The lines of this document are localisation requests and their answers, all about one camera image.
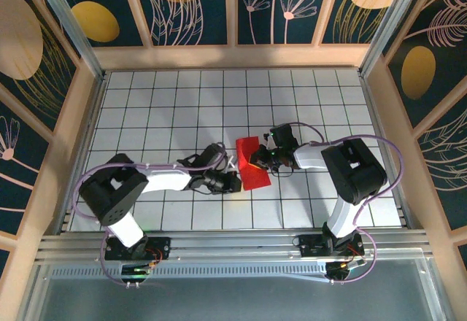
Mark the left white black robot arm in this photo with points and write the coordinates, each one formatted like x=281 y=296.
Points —
x=164 y=180

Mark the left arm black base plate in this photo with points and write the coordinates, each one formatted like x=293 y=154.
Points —
x=160 y=244

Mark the long aluminium base rail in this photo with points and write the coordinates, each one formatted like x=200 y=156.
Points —
x=233 y=248

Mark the aluminium side rail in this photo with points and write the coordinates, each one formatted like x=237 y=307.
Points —
x=386 y=146
x=84 y=146

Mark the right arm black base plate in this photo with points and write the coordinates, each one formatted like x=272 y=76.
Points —
x=308 y=248

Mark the white grid table mat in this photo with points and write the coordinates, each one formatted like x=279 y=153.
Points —
x=146 y=91

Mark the aluminium corner post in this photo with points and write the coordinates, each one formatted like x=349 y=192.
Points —
x=77 y=33
x=384 y=25

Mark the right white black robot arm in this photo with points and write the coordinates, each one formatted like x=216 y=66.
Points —
x=310 y=158

